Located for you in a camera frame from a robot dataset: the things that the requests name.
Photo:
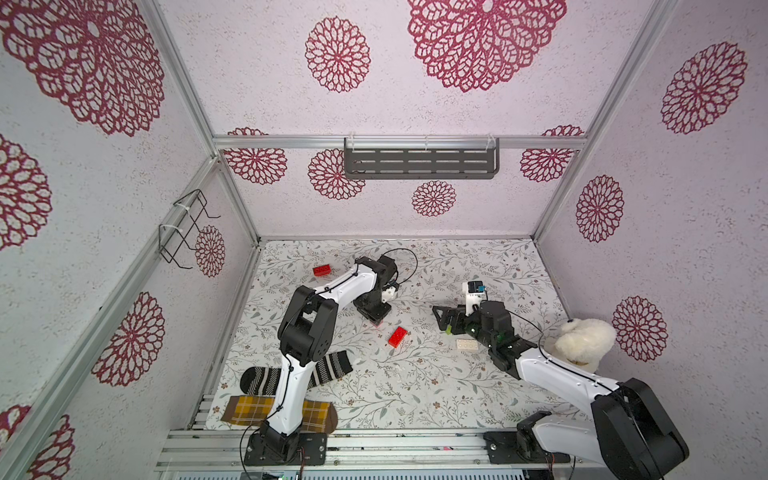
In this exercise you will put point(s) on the black wire wall rack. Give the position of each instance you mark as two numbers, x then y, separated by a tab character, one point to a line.
173	237

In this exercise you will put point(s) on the dark grey wall shelf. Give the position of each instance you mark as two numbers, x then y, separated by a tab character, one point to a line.
367	163

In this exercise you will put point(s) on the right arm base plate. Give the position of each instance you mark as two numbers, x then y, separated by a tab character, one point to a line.
513	447

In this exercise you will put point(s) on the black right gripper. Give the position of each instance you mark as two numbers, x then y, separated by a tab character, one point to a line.
455	320

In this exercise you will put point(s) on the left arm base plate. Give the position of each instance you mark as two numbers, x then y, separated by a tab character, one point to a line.
298	449

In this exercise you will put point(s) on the red curved lego brick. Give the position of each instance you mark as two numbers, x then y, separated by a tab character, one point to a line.
322	270

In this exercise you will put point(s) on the cream lego plate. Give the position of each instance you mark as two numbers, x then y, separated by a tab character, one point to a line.
467	345

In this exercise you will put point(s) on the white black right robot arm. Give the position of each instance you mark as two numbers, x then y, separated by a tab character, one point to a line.
626	428

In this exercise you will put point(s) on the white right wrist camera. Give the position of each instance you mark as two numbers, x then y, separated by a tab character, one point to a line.
475	293

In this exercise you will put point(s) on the white plush toy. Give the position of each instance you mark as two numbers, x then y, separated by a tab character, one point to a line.
584	342

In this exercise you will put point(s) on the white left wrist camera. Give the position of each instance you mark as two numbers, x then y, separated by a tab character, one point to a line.
389	293

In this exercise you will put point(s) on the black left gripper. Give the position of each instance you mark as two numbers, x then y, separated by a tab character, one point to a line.
376	317

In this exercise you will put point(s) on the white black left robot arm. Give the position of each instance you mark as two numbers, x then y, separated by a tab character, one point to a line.
307	330

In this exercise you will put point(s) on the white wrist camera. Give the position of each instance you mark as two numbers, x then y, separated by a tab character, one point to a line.
475	293
389	293

